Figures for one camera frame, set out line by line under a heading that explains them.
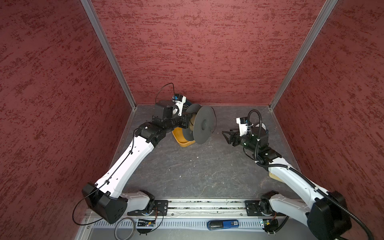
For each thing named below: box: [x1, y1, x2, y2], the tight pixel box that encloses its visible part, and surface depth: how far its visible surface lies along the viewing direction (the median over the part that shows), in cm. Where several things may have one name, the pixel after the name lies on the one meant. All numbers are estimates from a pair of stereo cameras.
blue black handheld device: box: [207, 219, 240, 231], surface depth 68 cm
